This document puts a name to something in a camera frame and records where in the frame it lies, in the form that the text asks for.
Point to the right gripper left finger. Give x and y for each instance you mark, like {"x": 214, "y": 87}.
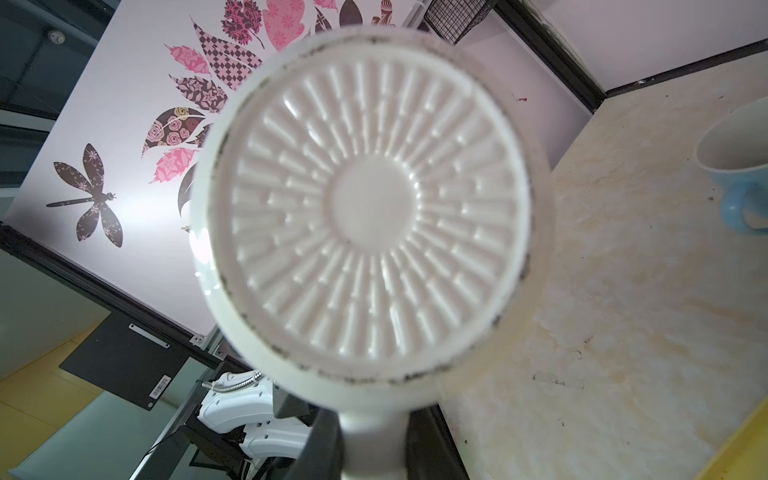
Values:
{"x": 322, "y": 456}

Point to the white ribbed-bottom mug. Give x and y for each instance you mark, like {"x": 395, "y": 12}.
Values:
{"x": 372, "y": 224}

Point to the yellow tray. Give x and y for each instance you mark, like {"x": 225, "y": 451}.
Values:
{"x": 744, "y": 454}

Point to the black wire basket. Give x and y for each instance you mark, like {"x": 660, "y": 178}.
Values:
{"x": 451, "y": 20}

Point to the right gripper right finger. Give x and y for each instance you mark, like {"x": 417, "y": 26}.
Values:
{"x": 431, "y": 453}

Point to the light blue mug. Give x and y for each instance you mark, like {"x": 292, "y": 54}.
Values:
{"x": 734, "y": 153}

